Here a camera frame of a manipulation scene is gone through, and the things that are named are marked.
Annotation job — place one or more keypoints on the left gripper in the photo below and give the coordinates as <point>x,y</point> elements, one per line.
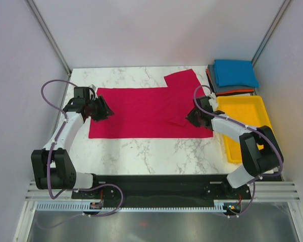
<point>105,111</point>

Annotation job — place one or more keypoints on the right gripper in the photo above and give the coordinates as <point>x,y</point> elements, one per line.
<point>190,117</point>

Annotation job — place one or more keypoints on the red t-shirt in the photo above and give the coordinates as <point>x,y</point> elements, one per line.
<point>151,112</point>

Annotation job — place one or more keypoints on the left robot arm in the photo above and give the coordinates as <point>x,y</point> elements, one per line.
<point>52,165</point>

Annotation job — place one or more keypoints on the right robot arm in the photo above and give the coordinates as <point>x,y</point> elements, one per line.
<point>259,149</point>

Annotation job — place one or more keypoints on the yellow plastic tray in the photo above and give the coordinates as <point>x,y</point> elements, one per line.
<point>249,110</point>

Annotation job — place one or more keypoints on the blue folded t-shirt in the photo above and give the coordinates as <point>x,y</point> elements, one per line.
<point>231,72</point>

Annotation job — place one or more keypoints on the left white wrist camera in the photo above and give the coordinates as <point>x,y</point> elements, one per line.
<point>93,87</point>

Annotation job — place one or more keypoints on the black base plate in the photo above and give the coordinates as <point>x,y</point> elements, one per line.
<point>162,190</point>

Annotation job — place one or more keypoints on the left aluminium frame post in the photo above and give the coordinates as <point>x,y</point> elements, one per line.
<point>47,33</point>

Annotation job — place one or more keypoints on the aluminium frame post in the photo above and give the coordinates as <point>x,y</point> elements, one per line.
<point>271,30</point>
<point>47,33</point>

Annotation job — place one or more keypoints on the white cable duct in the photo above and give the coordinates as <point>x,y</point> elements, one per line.
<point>92,207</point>

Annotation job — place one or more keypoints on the right aluminium frame post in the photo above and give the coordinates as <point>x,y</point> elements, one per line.
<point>271,30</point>

